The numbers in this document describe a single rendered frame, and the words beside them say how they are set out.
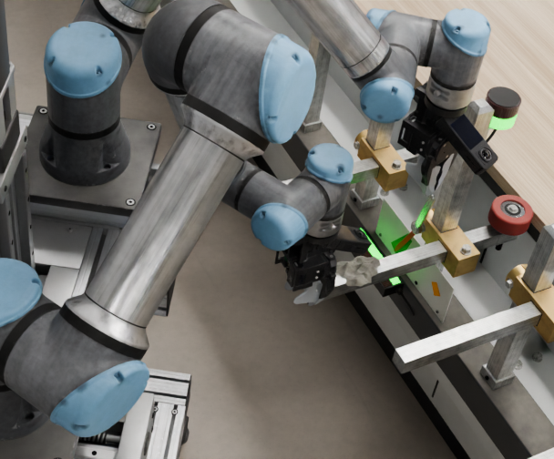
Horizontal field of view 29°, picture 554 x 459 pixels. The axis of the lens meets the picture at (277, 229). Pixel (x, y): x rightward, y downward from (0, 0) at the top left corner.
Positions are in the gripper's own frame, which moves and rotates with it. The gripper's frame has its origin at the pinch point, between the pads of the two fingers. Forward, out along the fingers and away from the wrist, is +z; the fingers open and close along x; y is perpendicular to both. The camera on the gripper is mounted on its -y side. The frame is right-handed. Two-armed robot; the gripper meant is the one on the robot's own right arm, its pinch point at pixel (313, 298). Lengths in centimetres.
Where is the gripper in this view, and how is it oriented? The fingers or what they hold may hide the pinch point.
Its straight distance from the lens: 195.4
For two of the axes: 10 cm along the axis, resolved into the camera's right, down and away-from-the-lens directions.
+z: -1.1, 6.9, 7.1
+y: -8.9, 2.6, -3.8
